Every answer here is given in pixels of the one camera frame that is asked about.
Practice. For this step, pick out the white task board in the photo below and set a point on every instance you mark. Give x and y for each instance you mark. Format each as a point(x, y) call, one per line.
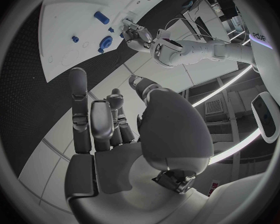
point(67, 18)

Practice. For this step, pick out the desk with monitors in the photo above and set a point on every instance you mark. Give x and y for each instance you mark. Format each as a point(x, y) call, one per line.
point(205, 18)

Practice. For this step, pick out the blue cylinder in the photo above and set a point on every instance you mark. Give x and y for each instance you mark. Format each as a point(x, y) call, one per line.
point(101, 18)

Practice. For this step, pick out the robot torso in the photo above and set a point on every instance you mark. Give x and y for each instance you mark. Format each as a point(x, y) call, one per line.
point(259, 22)

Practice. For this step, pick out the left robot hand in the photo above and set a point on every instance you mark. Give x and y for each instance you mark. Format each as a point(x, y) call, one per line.
point(140, 41)

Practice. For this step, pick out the blue peg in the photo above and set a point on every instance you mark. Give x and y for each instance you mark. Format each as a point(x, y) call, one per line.
point(75, 39)
point(111, 29)
point(100, 50)
point(121, 35)

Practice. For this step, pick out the blue gear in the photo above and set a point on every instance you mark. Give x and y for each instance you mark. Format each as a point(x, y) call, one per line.
point(105, 42)

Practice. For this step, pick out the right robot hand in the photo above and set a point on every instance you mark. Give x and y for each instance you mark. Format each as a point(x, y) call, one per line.
point(172, 134)

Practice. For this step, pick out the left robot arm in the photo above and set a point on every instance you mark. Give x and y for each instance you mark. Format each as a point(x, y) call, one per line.
point(196, 50)

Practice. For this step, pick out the white oval camera housing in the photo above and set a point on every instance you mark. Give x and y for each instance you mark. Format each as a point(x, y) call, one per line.
point(267, 115)

